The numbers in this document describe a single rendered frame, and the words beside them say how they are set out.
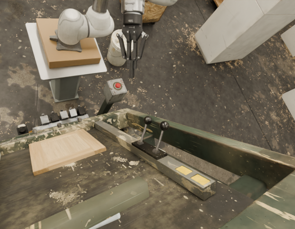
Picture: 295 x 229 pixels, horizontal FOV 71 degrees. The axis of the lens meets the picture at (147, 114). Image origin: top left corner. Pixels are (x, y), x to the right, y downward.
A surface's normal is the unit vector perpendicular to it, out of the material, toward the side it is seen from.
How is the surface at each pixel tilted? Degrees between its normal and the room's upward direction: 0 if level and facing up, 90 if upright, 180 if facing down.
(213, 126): 0
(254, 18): 90
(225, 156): 90
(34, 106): 0
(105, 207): 30
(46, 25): 1
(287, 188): 59
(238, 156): 90
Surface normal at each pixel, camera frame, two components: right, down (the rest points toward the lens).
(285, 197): -0.13, -0.96
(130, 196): 0.53, 0.15
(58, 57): 0.40, -0.36
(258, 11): -0.85, 0.22
